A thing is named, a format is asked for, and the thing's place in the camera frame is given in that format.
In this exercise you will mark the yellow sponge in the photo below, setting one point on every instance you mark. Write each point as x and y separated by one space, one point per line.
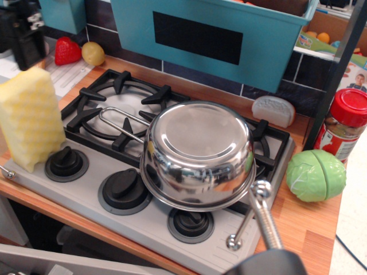
30 118

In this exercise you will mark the black right stove knob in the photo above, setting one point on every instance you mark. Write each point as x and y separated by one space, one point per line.
190 227

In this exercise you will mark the black left stove knob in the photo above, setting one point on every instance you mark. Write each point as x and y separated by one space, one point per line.
66 165

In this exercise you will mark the red lid spice jar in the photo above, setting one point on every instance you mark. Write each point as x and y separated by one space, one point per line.
343 124

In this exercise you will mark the green toy cabbage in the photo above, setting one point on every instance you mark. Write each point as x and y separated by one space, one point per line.
315 176

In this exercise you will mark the red toy strawberry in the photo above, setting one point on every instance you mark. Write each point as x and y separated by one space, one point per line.
66 51

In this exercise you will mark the black burner grate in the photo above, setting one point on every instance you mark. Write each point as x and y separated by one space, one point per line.
111 114

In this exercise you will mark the black stove knob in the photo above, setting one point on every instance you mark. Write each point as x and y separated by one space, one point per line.
66 165
190 227
124 193

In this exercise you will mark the cardboard box with toys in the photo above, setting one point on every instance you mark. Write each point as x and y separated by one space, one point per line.
324 30

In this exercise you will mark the black middle stove knob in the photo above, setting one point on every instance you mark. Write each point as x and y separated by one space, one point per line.
124 193

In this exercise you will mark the yellow toy potato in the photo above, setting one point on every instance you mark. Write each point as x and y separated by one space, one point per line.
93 53

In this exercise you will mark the small chrome knob left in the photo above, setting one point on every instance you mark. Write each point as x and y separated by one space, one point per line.
9 174

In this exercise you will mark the black metal frame post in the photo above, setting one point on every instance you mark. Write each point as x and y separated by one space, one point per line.
342 57

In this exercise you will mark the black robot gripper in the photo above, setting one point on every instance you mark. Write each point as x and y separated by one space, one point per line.
22 32

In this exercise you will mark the small teal bin left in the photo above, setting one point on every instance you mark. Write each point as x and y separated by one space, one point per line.
65 15

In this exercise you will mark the chrome clamp screw handle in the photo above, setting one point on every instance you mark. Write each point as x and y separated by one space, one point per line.
259 193

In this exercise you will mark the grey toy stove top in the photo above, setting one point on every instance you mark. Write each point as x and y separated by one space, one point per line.
148 227

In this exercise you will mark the large teal plastic bin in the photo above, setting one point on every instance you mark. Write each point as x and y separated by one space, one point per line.
241 42

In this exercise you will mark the white toy bread slice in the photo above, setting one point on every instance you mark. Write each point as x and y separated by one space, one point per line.
275 110

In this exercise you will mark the stainless steel pot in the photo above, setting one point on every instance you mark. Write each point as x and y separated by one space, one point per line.
198 156

